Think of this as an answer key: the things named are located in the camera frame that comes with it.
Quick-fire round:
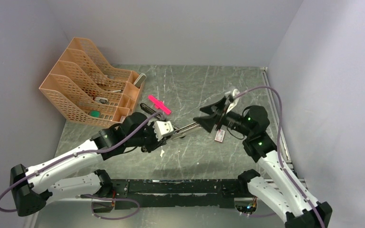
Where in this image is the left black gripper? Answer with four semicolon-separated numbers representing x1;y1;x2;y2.
126;121;167;152

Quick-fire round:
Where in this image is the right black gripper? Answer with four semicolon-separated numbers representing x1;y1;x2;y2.
193;96;253;137

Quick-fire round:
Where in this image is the red white staple box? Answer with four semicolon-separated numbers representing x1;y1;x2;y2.
214;129;226;143

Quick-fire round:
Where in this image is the black stapler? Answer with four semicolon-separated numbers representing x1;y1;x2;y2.
154;114;201;140

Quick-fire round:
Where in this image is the pink plastic staple remover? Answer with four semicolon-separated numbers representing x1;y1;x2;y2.
148;95;172;115

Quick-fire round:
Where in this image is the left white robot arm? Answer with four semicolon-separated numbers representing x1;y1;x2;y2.
10;112;174;217

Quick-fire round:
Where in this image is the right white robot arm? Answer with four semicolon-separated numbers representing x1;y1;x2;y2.
193;97;333;228

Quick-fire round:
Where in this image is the green round object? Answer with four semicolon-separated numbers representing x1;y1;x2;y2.
88;110;101;118

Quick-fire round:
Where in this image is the silver tape dispenser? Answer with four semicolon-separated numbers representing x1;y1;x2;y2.
94;96;110;105

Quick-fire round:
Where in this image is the grey white device in organizer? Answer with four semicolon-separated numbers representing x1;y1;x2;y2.
133;73;147;88

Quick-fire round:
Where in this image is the orange mesh file organizer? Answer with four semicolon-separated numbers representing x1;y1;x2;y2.
39;37;145;128

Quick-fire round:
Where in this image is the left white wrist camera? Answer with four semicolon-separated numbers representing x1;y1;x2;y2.
154;121;174;141

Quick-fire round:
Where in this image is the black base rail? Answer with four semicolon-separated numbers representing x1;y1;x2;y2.
94;179;253;209

